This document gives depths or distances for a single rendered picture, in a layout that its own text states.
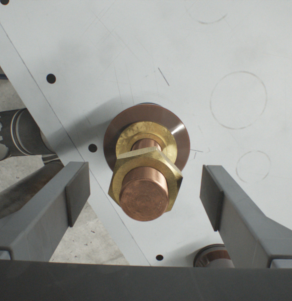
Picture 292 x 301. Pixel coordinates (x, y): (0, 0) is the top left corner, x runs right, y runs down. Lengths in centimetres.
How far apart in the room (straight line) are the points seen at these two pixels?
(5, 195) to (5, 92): 157
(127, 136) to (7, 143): 36
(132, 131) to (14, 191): 33
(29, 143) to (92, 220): 165
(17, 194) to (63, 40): 30
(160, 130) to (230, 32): 18
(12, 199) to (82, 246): 186
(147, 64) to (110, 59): 5
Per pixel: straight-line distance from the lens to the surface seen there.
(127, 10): 33
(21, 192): 50
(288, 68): 37
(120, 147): 23
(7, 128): 53
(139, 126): 22
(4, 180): 223
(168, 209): 16
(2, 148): 55
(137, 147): 19
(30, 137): 49
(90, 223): 212
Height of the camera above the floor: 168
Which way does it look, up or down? 73 degrees down
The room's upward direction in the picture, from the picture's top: 176 degrees counter-clockwise
